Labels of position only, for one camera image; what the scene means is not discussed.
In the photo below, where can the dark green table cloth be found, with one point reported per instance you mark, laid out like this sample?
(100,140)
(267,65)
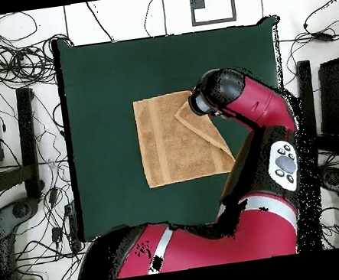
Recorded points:
(102,77)

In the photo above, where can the tan terry towel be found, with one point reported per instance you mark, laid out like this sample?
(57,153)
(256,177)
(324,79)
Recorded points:
(170,149)

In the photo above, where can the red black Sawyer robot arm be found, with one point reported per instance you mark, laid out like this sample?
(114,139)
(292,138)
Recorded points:
(261,226)

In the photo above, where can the black power strip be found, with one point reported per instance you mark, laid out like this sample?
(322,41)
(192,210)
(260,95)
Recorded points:
(73,226)

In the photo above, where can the black power adapter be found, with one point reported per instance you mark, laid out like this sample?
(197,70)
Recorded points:
(324,34)
(57,234)

